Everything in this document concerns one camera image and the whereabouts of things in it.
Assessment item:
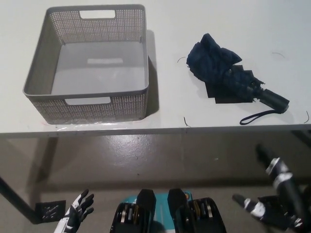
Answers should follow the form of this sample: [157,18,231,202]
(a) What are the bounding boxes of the black square tape floor mark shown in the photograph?
[35,200,67,223]

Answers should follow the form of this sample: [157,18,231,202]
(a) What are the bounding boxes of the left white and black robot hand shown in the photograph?
[53,189,95,233]

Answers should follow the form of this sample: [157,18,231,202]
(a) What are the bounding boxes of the black slanted table leg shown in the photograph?
[0,175,42,224]

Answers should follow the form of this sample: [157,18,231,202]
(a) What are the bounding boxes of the grey perforated plastic basket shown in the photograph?
[22,3,149,125]

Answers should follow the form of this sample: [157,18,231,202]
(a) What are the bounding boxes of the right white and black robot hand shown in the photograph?
[232,144,306,233]

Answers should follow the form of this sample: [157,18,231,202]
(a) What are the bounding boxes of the black tape cross mark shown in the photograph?
[189,64,263,105]

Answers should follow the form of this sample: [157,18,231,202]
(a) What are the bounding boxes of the navy blue umbrella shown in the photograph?
[186,33,291,126]

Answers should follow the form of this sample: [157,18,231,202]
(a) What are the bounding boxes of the black robot legs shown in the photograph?
[109,188,228,233]

